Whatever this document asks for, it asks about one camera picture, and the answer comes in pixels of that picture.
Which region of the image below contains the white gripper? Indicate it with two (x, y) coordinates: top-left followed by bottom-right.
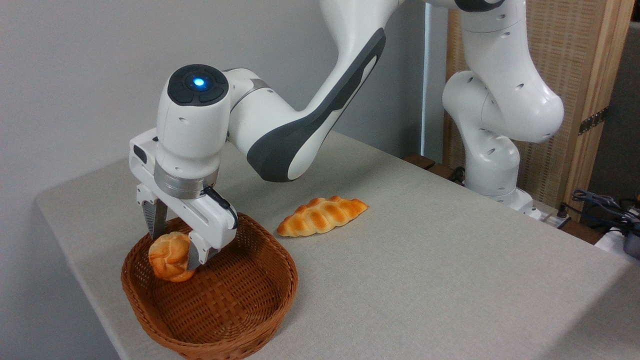
(128, 127), (239, 272)

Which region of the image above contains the round orange bread roll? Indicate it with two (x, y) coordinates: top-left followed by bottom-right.
(148, 231), (197, 283)

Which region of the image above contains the long braided bread loaf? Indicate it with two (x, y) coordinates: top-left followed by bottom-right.
(276, 195), (370, 238)

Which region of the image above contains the brown wicker basket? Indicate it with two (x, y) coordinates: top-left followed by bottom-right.
(121, 212), (299, 360)

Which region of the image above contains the gray tablecloth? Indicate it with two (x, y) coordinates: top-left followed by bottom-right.
(35, 131), (640, 360)

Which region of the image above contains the white box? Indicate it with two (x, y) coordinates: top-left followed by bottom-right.
(594, 227), (640, 262)

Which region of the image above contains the metal screen hinge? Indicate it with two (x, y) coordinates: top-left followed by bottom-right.
(578, 106), (610, 136)

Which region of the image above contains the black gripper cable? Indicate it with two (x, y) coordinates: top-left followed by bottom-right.
(201, 187), (239, 229)

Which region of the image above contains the black cable bundle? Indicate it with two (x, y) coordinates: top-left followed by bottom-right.
(571, 188), (640, 232)

